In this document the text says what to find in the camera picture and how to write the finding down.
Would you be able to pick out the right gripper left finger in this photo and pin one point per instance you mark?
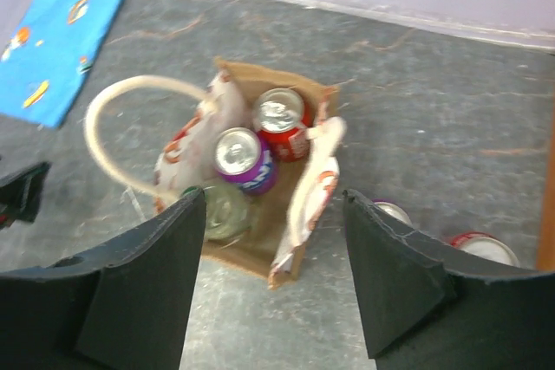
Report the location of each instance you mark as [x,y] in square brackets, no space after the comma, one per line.
[123,304]

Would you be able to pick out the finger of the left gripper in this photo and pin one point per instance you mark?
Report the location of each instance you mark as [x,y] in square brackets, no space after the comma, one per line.
[21,194]

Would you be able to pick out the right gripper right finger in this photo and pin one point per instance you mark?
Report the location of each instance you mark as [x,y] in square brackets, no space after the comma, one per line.
[426,305]

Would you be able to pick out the red coke can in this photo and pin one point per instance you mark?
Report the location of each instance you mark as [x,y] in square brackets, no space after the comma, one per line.
[485,246]
[281,117]

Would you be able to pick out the purple fanta can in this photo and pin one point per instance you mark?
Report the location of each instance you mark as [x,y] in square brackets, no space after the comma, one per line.
[244,159]
[393,210]

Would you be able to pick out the brown canvas tote bag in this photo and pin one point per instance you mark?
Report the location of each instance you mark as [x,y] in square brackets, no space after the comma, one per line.
[283,217]

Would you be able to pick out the orange compartment tray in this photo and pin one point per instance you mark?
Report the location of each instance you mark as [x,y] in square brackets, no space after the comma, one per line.
[545,252]

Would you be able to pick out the clear green glass bottle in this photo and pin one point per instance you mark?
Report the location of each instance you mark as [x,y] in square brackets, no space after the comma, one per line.
[228,210]

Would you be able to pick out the blue patterned cloth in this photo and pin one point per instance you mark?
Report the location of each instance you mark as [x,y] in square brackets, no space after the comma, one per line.
[49,55]

